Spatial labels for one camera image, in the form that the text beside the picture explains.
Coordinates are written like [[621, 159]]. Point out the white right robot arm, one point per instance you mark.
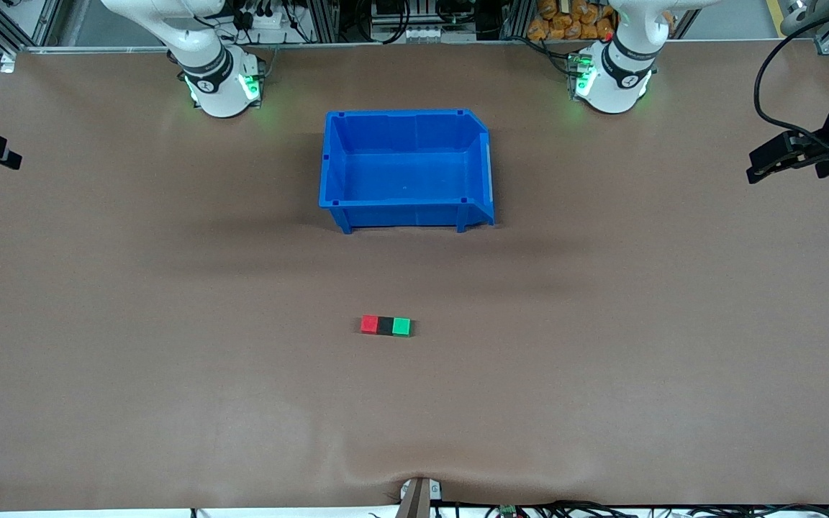
[[213, 86]]

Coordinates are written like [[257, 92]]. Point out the green cube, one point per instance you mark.
[[401, 327]]

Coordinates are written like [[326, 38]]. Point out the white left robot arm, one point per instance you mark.
[[616, 79]]

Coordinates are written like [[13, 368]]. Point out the white socket bar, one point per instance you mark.
[[414, 32]]

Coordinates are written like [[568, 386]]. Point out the orange packaged items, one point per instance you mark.
[[573, 18]]

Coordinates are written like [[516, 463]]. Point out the black cube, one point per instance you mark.
[[385, 326]]

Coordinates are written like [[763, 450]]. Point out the white power strip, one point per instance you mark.
[[274, 25]]

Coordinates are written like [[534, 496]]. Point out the blue plastic storage bin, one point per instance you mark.
[[404, 165]]

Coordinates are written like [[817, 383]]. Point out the red cube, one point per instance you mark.
[[369, 324]]

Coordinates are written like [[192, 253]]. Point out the green terminal connector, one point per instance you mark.
[[506, 511]]

